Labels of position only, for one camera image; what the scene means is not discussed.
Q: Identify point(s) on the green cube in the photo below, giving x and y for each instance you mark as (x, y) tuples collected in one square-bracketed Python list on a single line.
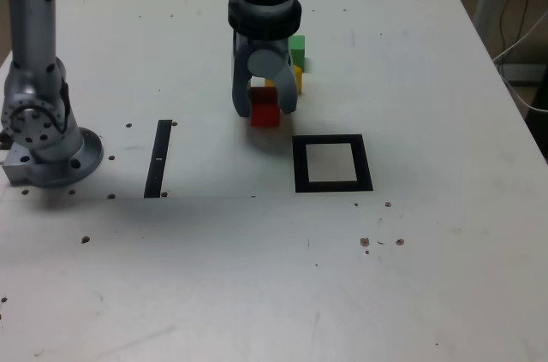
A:
[(297, 49)]

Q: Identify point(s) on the black tape square outline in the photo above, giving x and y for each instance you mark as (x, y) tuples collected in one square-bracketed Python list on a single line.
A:
[(299, 165)]

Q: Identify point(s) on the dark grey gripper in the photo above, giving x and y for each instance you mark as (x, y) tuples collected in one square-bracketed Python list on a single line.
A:
[(274, 44)]

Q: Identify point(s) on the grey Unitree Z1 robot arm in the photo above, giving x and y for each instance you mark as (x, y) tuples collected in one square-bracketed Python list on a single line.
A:
[(34, 37)]

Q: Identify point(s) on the yellow cube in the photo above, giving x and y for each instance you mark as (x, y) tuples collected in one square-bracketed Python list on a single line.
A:
[(298, 79)]

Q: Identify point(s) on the black tape strip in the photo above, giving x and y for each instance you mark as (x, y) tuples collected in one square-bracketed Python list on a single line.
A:
[(157, 156)]

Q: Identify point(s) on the red cube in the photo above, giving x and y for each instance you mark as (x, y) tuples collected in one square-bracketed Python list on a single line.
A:
[(263, 116)]

